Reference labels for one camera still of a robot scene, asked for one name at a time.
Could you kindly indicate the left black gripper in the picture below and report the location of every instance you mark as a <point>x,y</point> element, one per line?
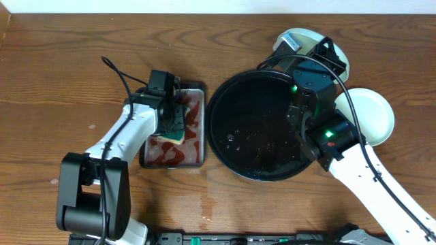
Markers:
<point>176,120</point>

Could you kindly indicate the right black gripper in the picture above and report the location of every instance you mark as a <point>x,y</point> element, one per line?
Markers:
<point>329,76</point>

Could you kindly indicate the green yellow sponge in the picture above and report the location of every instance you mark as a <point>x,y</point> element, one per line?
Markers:
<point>175,134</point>

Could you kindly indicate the light blue plate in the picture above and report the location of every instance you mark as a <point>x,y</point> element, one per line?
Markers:
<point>375,115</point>
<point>308,39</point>

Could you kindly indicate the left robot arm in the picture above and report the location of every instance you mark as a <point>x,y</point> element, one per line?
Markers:
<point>94,190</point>

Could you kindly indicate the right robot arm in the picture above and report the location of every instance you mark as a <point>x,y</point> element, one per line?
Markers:
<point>336,141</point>

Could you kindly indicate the black rectangular soapy tray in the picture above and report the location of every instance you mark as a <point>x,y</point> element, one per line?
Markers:
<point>155,153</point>

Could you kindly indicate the black round tray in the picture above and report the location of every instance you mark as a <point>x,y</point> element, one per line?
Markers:
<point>247,129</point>

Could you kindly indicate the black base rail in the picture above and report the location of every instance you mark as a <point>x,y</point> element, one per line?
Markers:
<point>202,239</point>

